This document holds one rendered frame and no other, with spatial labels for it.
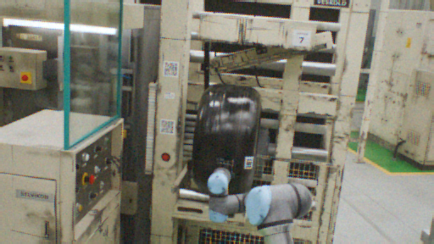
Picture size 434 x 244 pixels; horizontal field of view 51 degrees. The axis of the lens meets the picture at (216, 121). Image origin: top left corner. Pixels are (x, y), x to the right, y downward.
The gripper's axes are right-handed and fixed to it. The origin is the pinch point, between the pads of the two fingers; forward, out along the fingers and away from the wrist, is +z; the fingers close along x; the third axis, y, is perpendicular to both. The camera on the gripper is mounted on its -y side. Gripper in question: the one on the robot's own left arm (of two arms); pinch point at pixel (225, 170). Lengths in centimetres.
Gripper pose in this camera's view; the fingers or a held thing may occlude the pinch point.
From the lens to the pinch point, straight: 210.7
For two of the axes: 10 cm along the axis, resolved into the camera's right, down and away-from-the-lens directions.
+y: 1.0, -9.9, -1.2
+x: -9.9, -1.1, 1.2
